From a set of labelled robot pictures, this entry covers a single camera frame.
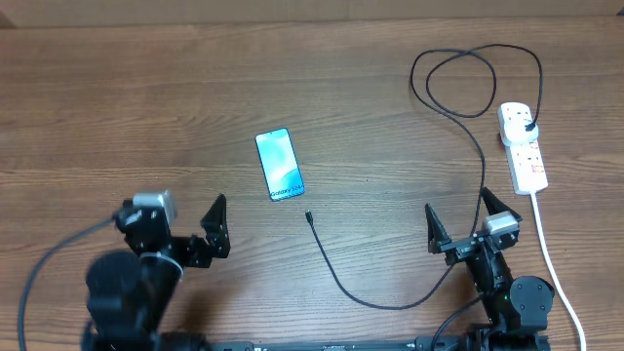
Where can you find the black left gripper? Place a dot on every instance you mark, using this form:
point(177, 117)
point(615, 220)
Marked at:
point(198, 252)

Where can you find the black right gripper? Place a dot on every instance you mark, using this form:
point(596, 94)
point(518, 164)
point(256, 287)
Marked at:
point(456, 249)

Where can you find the smartphone with blue screen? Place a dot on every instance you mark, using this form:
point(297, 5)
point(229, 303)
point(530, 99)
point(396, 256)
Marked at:
point(279, 164)

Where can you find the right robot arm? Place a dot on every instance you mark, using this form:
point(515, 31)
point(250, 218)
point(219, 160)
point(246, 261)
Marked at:
point(517, 308)

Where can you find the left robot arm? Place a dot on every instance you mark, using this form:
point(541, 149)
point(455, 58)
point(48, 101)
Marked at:
point(129, 291)

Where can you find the white charger plug adapter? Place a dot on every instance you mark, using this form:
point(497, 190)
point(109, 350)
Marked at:
point(515, 132)

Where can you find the white power strip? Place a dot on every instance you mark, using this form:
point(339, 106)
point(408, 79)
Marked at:
point(524, 160)

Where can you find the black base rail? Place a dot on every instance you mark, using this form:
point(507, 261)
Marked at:
point(336, 346)

